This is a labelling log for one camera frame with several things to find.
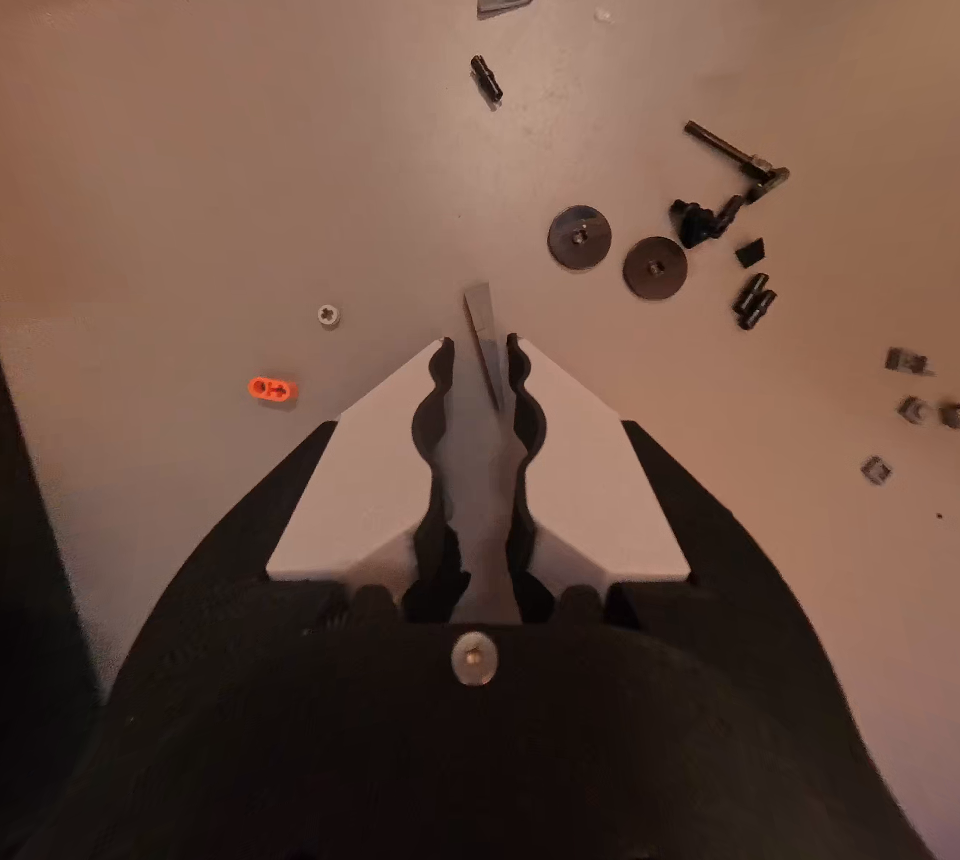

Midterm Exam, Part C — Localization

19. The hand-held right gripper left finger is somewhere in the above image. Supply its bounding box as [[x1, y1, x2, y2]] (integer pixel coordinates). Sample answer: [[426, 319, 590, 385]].
[[264, 337, 471, 625]]

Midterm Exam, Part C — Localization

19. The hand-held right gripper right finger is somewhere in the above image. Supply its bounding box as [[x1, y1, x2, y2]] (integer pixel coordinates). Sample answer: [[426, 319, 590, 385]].
[[504, 332, 691, 625]]

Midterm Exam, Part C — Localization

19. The thin grey toy panel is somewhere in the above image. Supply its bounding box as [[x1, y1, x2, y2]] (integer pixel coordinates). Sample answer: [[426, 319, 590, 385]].
[[462, 282, 505, 413]]

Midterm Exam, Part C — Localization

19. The black double pin connector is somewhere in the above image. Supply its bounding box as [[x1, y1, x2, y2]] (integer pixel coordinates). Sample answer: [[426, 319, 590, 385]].
[[732, 272, 777, 330]]

